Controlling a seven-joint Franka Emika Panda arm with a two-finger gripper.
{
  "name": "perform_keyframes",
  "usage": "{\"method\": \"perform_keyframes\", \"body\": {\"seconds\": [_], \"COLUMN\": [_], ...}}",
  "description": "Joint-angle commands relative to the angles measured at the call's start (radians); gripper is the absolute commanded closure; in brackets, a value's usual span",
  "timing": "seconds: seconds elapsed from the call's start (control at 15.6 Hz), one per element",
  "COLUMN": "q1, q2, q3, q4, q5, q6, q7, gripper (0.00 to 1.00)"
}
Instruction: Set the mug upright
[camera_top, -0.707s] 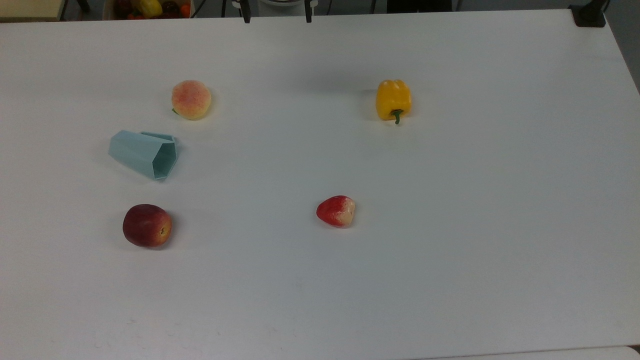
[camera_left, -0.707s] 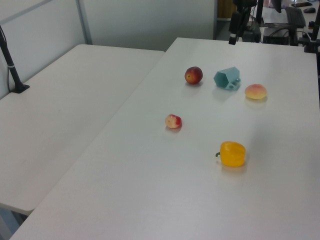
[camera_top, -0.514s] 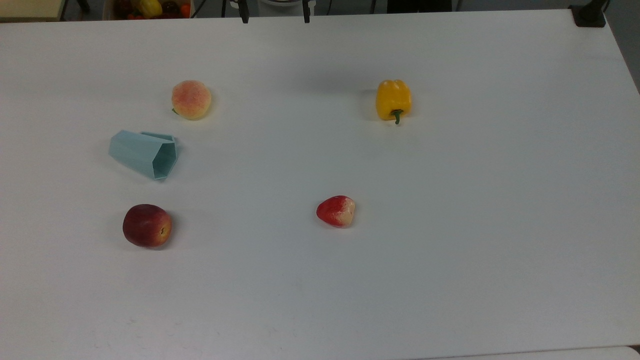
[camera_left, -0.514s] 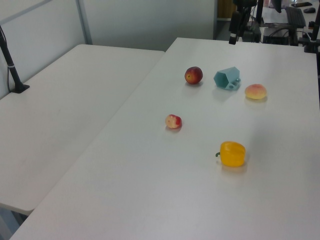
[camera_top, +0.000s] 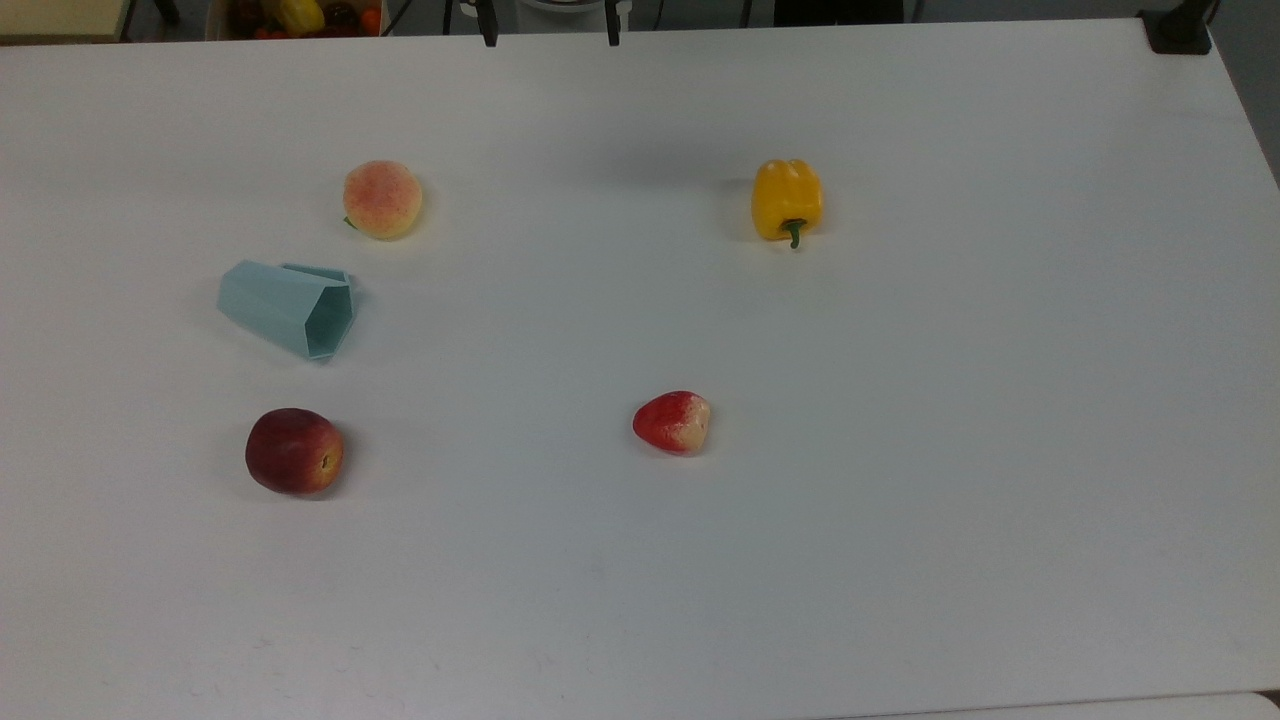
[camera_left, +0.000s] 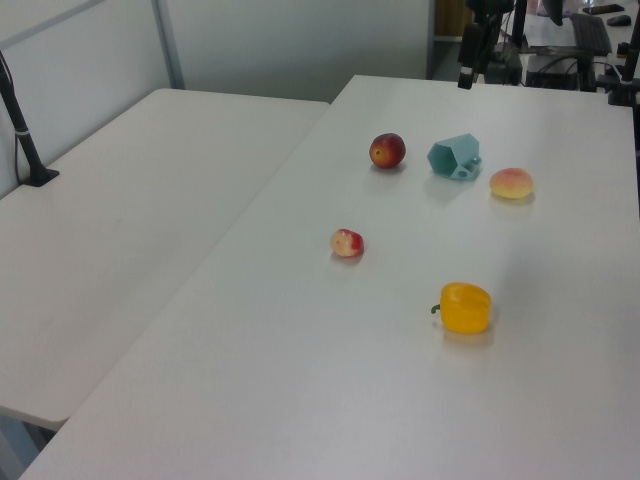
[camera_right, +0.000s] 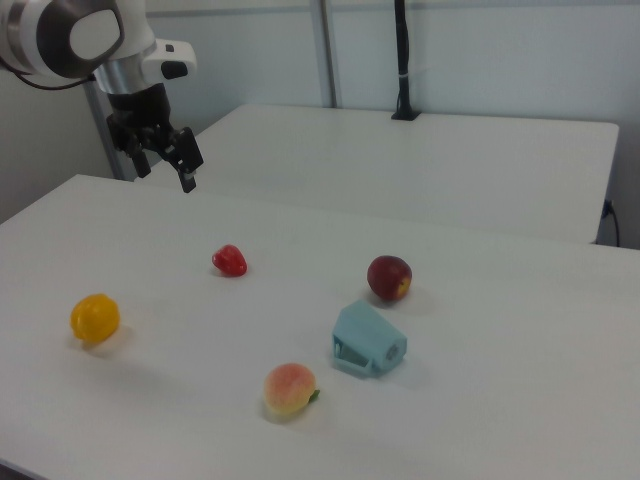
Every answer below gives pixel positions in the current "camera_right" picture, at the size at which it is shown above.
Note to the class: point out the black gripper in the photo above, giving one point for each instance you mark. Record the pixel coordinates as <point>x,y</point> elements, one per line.
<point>137,112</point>

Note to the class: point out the light blue hexagonal mug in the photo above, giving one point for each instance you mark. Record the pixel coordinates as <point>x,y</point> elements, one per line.
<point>367,332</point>

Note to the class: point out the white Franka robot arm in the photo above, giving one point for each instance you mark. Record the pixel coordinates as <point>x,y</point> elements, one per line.
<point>50,40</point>

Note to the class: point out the small red-yellow apple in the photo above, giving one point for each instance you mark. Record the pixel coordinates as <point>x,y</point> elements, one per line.
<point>230,260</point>

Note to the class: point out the yellow toy bell pepper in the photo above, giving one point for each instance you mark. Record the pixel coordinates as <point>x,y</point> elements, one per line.
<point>95,318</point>

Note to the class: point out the white side table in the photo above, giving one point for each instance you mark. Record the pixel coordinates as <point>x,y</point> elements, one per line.
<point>400,170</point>

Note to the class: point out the dark red toy apple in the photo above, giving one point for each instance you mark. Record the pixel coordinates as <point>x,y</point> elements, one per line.
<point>389,277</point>

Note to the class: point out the pink yellow toy peach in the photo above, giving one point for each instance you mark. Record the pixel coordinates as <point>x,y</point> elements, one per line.
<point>290,390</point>

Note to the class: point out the aluminium robot mount post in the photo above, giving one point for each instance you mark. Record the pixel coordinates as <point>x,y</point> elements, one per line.
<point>102,130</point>

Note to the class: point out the grey metal frame post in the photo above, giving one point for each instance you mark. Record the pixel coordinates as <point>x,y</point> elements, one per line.
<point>329,50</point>

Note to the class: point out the black camera stand pole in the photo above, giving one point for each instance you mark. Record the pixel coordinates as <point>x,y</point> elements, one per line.
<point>403,60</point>

